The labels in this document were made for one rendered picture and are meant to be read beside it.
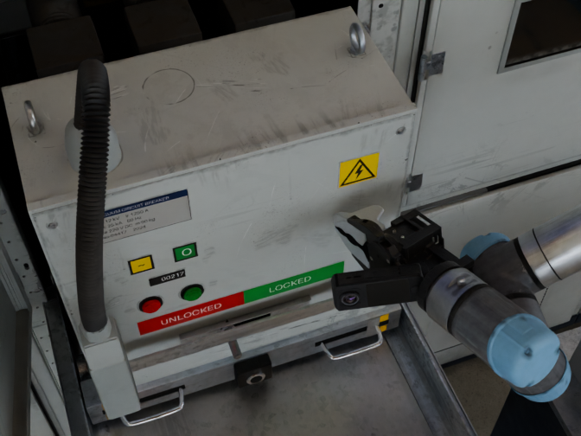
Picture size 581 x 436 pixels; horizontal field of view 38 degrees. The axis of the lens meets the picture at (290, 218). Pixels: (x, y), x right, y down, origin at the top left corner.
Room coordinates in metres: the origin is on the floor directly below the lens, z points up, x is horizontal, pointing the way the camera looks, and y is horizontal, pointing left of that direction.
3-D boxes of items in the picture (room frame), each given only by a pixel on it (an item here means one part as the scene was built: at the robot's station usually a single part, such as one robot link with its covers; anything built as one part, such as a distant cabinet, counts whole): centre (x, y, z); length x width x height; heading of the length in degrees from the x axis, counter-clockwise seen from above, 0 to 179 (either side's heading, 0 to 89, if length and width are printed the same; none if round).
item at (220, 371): (0.70, 0.07, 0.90); 0.54 x 0.05 x 0.06; 110
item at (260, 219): (0.69, 0.07, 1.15); 0.48 x 0.01 x 0.48; 110
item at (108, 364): (0.55, 0.24, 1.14); 0.08 x 0.05 x 0.17; 20
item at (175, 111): (0.93, 0.16, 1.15); 0.51 x 0.50 x 0.48; 20
